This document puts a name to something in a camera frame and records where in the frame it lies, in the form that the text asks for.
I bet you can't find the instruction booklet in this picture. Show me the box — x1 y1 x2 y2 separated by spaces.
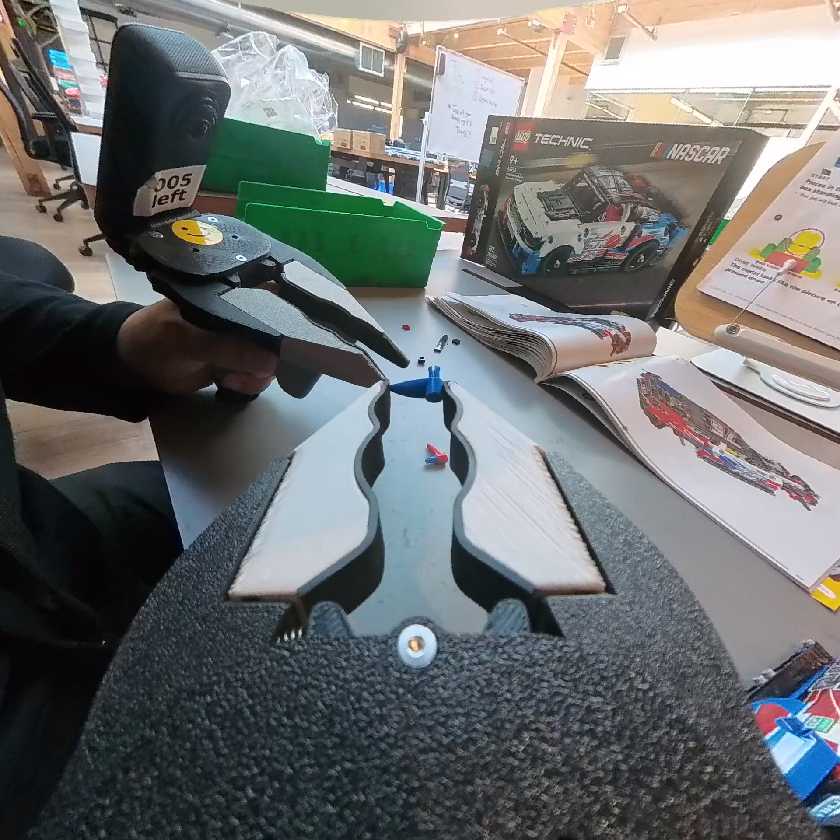
427 292 840 614

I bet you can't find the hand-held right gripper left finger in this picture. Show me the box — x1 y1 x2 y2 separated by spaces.
227 379 392 608

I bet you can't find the large green plastic bin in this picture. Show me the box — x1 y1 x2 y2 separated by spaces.
200 118 332 194

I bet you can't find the blue curved toy brick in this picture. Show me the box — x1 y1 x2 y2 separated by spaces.
388 375 448 404

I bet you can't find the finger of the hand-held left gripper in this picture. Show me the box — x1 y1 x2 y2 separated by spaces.
220 282 388 389
277 259 411 368

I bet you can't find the whiteboard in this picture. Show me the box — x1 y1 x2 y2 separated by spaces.
427 46 526 165

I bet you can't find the red white blue toy car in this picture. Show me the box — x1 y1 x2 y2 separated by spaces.
748 640 840 828

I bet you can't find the person's left forearm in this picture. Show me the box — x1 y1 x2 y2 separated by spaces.
0 235 147 424

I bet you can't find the black office chair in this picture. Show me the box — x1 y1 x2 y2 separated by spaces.
0 39 91 222

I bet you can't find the clear plastic bag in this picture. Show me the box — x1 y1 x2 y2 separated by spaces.
210 31 339 139

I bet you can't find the silver air duct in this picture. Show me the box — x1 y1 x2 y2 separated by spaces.
79 0 395 63

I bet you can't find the black toy car set box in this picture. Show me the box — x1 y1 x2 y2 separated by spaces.
459 115 769 329

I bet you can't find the wooden document stand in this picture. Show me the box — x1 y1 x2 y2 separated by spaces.
675 141 840 368

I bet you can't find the stack of white boxes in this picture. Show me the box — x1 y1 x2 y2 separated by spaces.
49 0 109 122

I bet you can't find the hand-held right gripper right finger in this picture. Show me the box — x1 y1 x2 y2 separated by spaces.
444 381 608 608

